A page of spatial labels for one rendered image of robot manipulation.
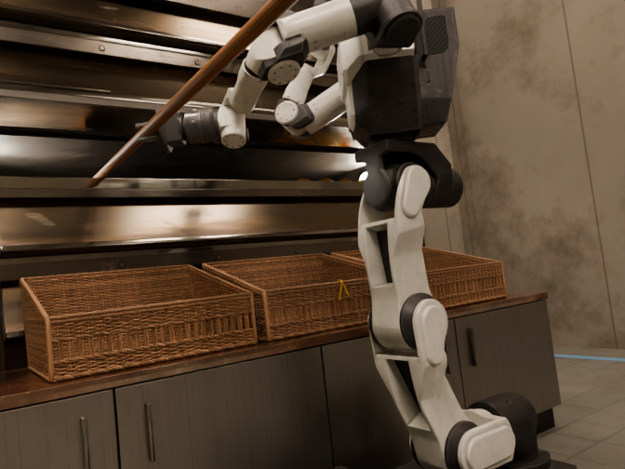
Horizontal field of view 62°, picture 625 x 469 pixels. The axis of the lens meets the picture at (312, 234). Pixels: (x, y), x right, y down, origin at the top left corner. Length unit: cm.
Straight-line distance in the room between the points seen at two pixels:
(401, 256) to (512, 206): 342
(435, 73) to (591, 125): 307
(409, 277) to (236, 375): 54
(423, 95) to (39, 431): 118
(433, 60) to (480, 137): 353
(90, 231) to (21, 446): 80
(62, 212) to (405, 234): 116
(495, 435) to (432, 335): 33
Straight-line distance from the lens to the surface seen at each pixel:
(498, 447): 150
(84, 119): 195
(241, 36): 96
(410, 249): 132
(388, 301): 131
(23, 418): 134
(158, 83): 213
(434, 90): 137
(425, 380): 131
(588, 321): 444
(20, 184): 191
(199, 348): 148
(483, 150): 487
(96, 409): 136
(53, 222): 190
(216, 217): 206
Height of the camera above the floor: 76
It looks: 5 degrees up
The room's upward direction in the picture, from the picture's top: 6 degrees counter-clockwise
